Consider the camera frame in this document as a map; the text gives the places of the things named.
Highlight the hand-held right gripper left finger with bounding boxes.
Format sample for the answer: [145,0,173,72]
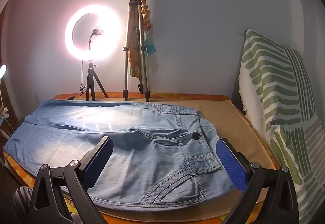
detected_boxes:
[28,136,114,224]

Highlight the black gooseneck phone holder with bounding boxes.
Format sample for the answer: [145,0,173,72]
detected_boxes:
[88,29,104,51]

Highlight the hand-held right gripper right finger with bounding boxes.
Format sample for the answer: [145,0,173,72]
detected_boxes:
[215,138,299,224]

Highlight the light blue denim pants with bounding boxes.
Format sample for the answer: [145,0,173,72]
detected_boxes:
[3,98,235,212]

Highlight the person's dark striped clothing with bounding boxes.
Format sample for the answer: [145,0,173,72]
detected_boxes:
[13,186,33,224]

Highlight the colourful hanging scarf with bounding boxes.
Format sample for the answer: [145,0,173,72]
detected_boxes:
[128,0,156,78]

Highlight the small white lamp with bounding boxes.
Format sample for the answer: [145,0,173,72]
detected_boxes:
[0,64,12,138]

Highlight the beige table mat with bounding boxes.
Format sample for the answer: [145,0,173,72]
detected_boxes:
[52,98,277,222]

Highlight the black ring light cable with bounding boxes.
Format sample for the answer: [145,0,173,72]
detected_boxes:
[66,59,88,101]

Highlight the tall grey tripod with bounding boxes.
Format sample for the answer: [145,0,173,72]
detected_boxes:
[122,0,151,102]

